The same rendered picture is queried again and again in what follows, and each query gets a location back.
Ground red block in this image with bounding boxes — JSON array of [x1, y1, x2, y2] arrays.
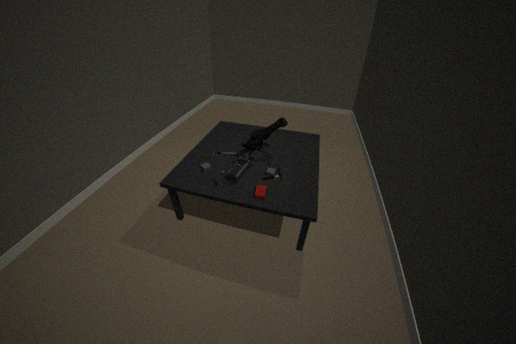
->
[[255, 185, 267, 199]]

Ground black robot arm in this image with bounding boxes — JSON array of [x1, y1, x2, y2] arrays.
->
[[247, 117, 288, 146]]

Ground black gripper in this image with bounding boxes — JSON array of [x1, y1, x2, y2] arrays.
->
[[241, 143, 261, 155]]

